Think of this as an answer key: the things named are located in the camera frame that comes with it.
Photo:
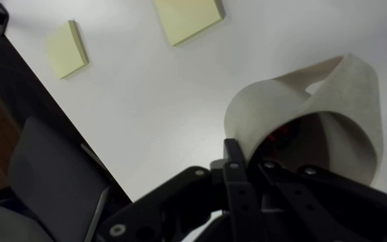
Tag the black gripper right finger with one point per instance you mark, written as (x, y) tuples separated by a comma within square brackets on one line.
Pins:
[(328, 205)]

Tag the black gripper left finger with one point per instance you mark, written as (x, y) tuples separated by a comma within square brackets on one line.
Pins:
[(241, 201)]

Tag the white ceramic cup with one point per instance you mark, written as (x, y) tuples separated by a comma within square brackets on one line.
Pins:
[(349, 111)]

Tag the white chair with grey seat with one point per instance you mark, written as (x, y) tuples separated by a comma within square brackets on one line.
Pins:
[(54, 178)]

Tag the yellow sticky note pad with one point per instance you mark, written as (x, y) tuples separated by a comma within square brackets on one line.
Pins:
[(188, 17), (66, 48)]

